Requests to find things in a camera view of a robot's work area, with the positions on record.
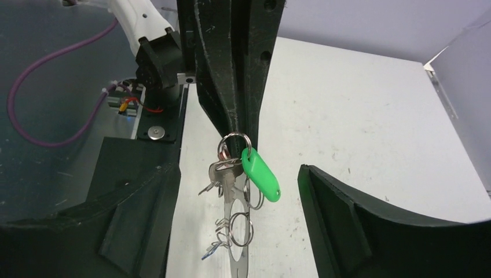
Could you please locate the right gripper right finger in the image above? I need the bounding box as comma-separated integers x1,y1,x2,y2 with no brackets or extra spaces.
298,164,490,277

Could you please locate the silver metal key organizer ring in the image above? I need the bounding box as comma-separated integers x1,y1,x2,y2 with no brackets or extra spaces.
214,132,265,278

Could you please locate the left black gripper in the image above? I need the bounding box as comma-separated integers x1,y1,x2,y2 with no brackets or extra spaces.
177,0,285,148

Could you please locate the aluminium frame rail right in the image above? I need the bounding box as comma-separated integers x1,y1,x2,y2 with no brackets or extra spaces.
425,69,459,120

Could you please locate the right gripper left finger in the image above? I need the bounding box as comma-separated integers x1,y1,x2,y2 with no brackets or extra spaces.
1,163,181,277

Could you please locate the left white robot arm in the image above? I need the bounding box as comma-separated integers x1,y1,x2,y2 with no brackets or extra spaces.
108,1,285,146

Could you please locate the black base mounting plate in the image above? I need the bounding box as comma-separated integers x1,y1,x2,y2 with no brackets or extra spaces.
86,85,189,201

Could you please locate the key with green tag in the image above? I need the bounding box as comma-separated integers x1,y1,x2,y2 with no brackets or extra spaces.
199,148,281,202

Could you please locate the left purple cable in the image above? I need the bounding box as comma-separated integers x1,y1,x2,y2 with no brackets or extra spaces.
6,17,127,148

